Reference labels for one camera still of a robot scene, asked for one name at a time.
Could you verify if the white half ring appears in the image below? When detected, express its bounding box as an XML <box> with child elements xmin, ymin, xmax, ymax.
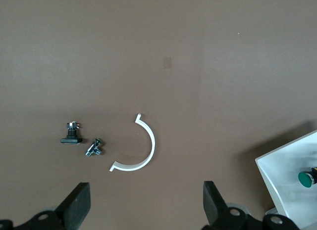
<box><xmin>108</xmin><ymin>113</ymin><xmax>157</xmax><ymax>173</ymax></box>

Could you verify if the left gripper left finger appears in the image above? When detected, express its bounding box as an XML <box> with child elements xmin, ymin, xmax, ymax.
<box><xmin>14</xmin><ymin>182</ymin><xmax>92</xmax><ymax>230</ymax></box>

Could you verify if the black square push button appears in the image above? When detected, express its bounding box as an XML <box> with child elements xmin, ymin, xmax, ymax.
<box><xmin>60</xmin><ymin>120</ymin><xmax>84</xmax><ymax>145</ymax></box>

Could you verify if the green push button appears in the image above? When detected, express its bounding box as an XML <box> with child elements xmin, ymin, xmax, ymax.
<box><xmin>298</xmin><ymin>166</ymin><xmax>317</xmax><ymax>188</ymax></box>

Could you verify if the white plastic drawer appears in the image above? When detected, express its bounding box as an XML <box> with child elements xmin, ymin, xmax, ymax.
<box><xmin>255</xmin><ymin>129</ymin><xmax>317</xmax><ymax>230</ymax></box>

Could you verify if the small metal fitting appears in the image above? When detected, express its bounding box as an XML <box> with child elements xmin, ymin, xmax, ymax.
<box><xmin>85</xmin><ymin>137</ymin><xmax>105</xmax><ymax>157</ymax></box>

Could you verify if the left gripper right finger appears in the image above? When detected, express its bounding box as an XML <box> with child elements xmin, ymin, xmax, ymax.
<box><xmin>202</xmin><ymin>181</ymin><xmax>248</xmax><ymax>230</ymax></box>

